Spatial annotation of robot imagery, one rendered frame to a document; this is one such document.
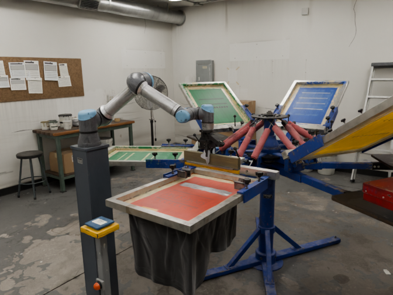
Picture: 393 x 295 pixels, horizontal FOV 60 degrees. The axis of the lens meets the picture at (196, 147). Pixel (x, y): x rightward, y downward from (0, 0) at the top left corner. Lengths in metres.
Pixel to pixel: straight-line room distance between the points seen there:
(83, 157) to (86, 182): 0.17
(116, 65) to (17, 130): 2.12
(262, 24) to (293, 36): 0.63
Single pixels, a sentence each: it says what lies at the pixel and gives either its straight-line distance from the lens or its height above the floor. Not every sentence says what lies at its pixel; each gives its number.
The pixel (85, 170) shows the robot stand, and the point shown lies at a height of 1.05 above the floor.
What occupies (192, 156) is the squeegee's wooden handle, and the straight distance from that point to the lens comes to 2.17.
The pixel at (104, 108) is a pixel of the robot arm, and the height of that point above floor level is 1.43.
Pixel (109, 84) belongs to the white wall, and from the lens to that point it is 6.39.
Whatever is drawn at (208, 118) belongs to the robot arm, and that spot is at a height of 1.39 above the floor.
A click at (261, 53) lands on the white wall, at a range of 6.48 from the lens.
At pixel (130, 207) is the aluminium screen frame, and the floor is 0.99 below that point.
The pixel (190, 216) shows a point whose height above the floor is 0.96.
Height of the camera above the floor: 1.65
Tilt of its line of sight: 12 degrees down
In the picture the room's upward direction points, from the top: 1 degrees counter-clockwise
